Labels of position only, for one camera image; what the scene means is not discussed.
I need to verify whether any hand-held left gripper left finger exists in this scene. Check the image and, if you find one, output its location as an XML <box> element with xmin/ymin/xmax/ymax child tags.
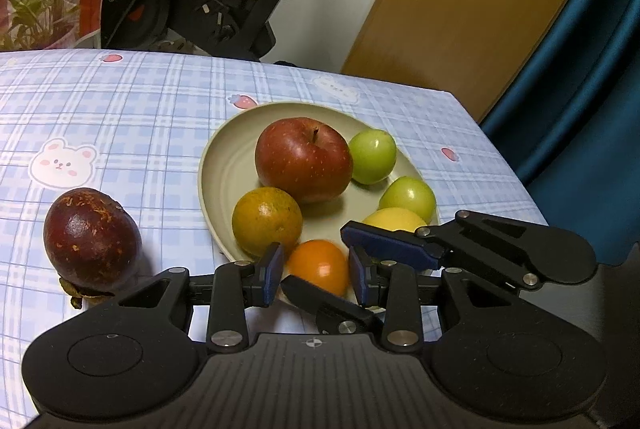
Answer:
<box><xmin>116</xmin><ymin>242</ymin><xmax>285</xmax><ymax>355</ymax></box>

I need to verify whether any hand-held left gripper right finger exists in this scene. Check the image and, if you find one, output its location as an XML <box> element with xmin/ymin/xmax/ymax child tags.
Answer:
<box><xmin>348</xmin><ymin>246</ymin><xmax>507</xmax><ymax>355</ymax></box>

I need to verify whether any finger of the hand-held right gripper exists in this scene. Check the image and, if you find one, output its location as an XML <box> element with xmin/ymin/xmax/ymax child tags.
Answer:
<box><xmin>341</xmin><ymin>210</ymin><xmax>598</xmax><ymax>288</ymax></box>
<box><xmin>280</xmin><ymin>275</ymin><xmax>385</xmax><ymax>336</ymax></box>

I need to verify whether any small orange tangerine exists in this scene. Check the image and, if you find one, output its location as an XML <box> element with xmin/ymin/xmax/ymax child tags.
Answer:
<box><xmin>285</xmin><ymin>239</ymin><xmax>349</xmax><ymax>299</ymax></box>

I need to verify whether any dark greenish orange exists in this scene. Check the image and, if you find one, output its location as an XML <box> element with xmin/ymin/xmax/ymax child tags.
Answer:
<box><xmin>232</xmin><ymin>187</ymin><xmax>304</xmax><ymax>259</ymax></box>

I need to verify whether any yellow lemon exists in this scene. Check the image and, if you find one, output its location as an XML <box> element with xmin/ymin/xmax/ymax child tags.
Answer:
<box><xmin>361</xmin><ymin>207</ymin><xmax>428</xmax><ymax>232</ymax></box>

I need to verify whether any small green fruit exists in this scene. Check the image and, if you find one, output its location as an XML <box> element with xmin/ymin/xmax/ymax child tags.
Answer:
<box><xmin>348</xmin><ymin>129</ymin><xmax>398</xmax><ymax>184</ymax></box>
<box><xmin>378</xmin><ymin>176</ymin><xmax>437</xmax><ymax>225</ymax></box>

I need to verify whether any beige round plate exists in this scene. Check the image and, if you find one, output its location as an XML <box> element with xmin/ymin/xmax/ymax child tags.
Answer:
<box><xmin>198</xmin><ymin>101</ymin><xmax>441</xmax><ymax>270</ymax></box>

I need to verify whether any red apple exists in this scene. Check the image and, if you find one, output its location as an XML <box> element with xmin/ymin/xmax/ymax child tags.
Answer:
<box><xmin>254</xmin><ymin>117</ymin><xmax>354</xmax><ymax>204</ymax></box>

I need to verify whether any blue curtain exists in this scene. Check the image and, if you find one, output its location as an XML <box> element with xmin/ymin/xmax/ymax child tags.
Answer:
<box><xmin>480</xmin><ymin>0</ymin><xmax>640</xmax><ymax>260</ymax></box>

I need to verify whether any dark purple mangosteen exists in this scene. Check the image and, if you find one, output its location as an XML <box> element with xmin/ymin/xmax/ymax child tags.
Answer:
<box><xmin>43</xmin><ymin>188</ymin><xmax>143</xmax><ymax>310</ymax></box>

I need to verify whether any blue plaid tablecloth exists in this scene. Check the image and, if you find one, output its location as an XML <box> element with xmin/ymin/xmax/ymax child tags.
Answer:
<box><xmin>0</xmin><ymin>49</ymin><xmax>548</xmax><ymax>420</ymax></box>

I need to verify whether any wooden door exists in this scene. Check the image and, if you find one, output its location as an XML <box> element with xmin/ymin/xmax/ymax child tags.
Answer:
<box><xmin>340</xmin><ymin>0</ymin><xmax>613</xmax><ymax>122</ymax></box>

